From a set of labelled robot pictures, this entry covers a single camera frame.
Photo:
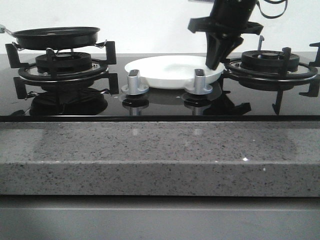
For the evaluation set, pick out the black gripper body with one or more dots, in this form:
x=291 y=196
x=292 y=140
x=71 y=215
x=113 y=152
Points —
x=228 y=18

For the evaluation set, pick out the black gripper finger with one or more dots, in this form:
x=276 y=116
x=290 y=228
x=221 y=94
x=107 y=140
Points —
x=216 y=47
x=228 y=45

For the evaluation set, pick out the white round plate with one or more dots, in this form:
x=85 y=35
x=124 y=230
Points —
x=172 y=72

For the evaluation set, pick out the black frying pan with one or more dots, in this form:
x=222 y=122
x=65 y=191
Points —
x=56 y=38

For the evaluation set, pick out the black right gas burner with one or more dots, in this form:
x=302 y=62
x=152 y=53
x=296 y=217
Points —
x=265 y=61

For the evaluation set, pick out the black gas burner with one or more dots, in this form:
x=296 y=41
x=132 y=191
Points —
x=265 y=61
x=65 y=62

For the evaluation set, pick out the silver right stove knob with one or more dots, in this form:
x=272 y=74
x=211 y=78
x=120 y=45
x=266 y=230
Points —
x=199 y=85

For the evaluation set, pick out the silver stove knob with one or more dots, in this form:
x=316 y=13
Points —
x=199 y=85
x=134 y=85

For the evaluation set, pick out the black glass gas hob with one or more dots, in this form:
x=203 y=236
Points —
x=102 y=101

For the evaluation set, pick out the silver left stove knob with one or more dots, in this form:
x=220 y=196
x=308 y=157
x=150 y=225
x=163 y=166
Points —
x=134 y=85

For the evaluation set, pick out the black left gas burner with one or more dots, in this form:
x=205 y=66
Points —
x=65 y=62

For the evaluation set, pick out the chrome wire pan rack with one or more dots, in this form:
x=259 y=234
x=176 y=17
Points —
x=17 y=47

